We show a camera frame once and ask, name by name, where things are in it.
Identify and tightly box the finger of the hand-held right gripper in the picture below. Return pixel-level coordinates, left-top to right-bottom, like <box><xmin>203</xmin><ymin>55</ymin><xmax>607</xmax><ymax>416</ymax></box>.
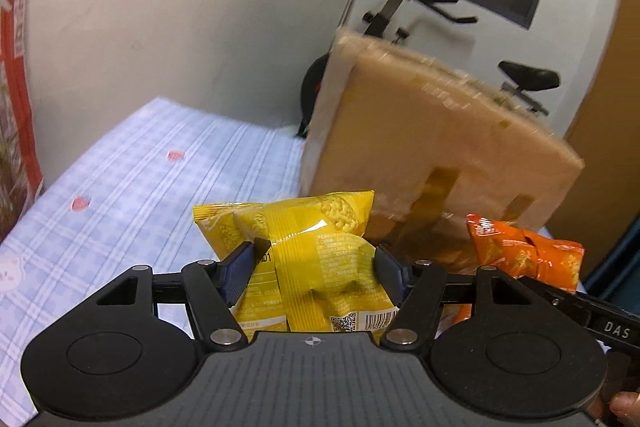
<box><xmin>517</xmin><ymin>276</ymin><xmax>588</xmax><ymax>310</ymax></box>

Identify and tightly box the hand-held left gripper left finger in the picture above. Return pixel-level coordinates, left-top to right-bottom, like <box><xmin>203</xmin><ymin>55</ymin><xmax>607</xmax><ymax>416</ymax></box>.
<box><xmin>94</xmin><ymin>243</ymin><xmax>273</xmax><ymax>351</ymax></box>

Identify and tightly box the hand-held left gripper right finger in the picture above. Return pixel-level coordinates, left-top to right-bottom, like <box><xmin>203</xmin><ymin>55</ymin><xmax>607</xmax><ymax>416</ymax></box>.
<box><xmin>375</xmin><ymin>244</ymin><xmax>539</xmax><ymax>351</ymax></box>

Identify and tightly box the orange snack packet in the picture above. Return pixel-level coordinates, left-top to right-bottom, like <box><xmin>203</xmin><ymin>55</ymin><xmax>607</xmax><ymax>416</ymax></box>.
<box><xmin>435</xmin><ymin>213</ymin><xmax>586</xmax><ymax>338</ymax></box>

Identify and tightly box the yellow snack packet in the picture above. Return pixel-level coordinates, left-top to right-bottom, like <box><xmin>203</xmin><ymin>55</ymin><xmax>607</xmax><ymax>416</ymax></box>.
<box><xmin>192</xmin><ymin>190</ymin><xmax>396</xmax><ymax>334</ymax></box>

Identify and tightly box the taped cardboard box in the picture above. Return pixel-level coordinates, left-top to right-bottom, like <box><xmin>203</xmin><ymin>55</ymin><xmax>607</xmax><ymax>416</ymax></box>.
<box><xmin>300</xmin><ymin>27</ymin><xmax>586</xmax><ymax>268</ymax></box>

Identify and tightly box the person's right hand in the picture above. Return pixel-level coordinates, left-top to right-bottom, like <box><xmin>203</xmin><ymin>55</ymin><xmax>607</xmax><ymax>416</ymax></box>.
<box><xmin>609</xmin><ymin>389</ymin><xmax>640</xmax><ymax>427</ymax></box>

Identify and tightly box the blue curtain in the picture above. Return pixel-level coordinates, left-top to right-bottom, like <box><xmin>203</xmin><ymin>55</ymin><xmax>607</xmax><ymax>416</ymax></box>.
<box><xmin>585</xmin><ymin>217</ymin><xmax>640</xmax><ymax>308</ymax></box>

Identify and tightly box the wooden cabinet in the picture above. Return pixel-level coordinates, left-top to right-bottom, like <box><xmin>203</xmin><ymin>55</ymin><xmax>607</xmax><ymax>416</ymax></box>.
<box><xmin>565</xmin><ymin>52</ymin><xmax>640</xmax><ymax>278</ymax></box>

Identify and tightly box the black exercise bike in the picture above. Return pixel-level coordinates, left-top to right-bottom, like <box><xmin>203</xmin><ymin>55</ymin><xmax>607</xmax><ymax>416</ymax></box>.
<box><xmin>295</xmin><ymin>0</ymin><xmax>561</xmax><ymax>140</ymax></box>

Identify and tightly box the red printed bag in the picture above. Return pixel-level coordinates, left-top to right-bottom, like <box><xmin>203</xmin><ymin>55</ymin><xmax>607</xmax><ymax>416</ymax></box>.
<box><xmin>0</xmin><ymin>0</ymin><xmax>46</xmax><ymax>233</ymax></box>

